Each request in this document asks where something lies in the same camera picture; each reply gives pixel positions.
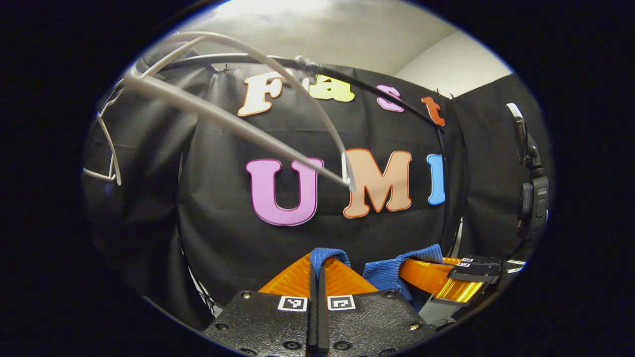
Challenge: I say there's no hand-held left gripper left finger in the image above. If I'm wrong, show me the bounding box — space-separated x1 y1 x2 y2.
203 253 318 357

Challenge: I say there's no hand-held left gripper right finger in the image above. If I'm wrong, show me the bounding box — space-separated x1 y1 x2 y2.
317 257 437 357

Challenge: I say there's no blue shirt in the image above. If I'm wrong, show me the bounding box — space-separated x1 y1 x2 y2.
310 244 445 310

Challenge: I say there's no black clothes rack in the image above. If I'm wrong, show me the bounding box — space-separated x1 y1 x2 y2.
164 54 447 248

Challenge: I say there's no white clothes hanger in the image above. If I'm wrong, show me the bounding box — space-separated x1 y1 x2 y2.
82 87 125 186
124 31 358 193

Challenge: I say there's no black backdrop cloth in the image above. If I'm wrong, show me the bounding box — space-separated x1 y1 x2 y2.
82 42 551 330

